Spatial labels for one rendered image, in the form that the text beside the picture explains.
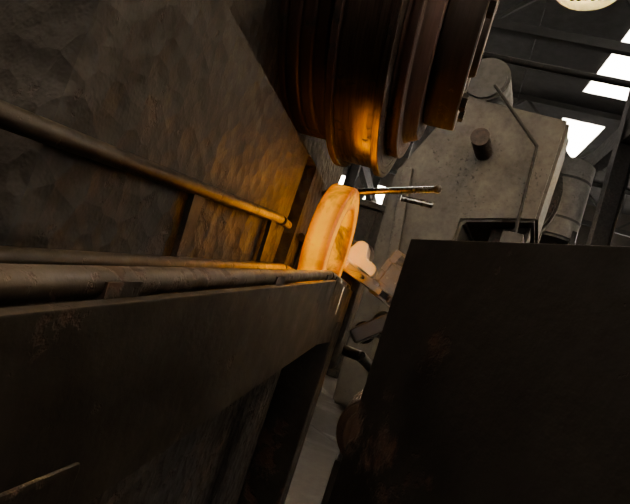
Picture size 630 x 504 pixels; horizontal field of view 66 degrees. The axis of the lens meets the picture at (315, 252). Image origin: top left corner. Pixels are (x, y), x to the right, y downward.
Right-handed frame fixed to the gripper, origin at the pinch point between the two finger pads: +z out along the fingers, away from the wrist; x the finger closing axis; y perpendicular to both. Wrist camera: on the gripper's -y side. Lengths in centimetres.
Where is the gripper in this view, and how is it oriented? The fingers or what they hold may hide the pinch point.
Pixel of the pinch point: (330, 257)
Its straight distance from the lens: 83.4
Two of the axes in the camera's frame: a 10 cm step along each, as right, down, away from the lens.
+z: -7.9, -5.7, 2.3
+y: 5.8, -8.1, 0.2
